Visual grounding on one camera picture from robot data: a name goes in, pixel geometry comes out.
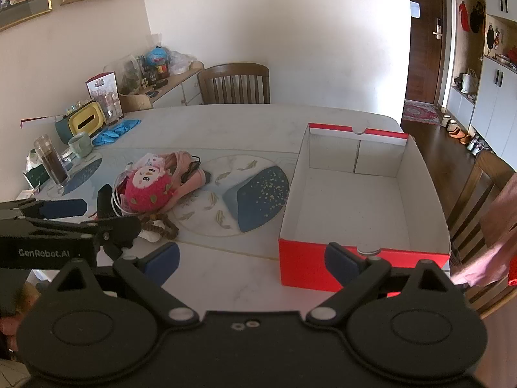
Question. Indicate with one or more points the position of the white sideboard with wooden top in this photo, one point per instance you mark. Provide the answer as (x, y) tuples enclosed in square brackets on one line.
[(190, 89)]

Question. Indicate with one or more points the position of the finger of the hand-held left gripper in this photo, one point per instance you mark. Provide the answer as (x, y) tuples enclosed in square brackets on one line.
[(64, 208), (121, 226)]

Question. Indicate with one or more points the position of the clear glass bottles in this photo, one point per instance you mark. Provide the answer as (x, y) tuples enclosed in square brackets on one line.
[(109, 107)]

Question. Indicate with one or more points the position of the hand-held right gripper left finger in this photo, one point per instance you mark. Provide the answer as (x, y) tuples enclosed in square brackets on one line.
[(165, 256)]

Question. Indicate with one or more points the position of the patterned red rug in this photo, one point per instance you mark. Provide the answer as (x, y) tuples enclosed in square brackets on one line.
[(420, 111)]

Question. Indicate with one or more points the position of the row of shoes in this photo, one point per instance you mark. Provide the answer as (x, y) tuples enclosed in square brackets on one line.
[(464, 135)]

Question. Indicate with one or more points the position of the black oblong object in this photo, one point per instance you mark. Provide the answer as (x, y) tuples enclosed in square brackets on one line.
[(106, 202)]

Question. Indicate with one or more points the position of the pink garment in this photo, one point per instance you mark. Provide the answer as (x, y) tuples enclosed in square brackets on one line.
[(501, 226)]

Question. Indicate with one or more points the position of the red and white carton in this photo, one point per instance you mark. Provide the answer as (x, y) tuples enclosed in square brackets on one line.
[(101, 83)]

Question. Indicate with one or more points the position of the black mesh bag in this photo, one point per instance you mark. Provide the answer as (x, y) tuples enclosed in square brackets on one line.
[(477, 16)]

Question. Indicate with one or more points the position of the white tote bag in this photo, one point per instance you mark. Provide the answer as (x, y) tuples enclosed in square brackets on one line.
[(469, 83)]

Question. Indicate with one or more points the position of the clear plastic bag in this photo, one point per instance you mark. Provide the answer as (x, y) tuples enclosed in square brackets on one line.
[(179, 62)]

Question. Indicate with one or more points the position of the white patterned paper packet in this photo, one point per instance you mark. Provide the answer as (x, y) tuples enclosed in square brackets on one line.
[(151, 158)]

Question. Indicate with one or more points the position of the pink strawberry plush toy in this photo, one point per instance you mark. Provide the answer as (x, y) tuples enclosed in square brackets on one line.
[(147, 190)]

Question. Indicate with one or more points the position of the wooden slat-back chair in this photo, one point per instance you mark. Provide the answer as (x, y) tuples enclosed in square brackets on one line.
[(234, 70)]

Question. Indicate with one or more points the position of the green tissue packet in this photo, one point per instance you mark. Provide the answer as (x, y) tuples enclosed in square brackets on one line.
[(34, 173)]

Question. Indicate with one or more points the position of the green mug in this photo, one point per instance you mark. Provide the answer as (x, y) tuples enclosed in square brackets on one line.
[(80, 145)]

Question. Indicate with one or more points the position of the dark wooden door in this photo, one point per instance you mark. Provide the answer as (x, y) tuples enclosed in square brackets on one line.
[(424, 56)]

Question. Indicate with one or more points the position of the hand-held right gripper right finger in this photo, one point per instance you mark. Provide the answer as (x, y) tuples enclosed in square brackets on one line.
[(341, 260)]

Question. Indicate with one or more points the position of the blue globe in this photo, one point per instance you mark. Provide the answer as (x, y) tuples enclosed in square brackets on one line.
[(155, 54)]

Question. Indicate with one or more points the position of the yellow tissue box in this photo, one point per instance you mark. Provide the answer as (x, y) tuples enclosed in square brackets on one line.
[(87, 119)]

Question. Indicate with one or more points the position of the red cardboard box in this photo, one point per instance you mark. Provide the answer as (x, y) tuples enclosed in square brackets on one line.
[(343, 210)]

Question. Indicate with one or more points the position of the red hanging bag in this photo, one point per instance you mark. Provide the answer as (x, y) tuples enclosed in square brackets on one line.
[(464, 16)]

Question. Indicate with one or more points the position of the glass tumbler with dark drink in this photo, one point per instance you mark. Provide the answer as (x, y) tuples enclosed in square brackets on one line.
[(52, 165)]

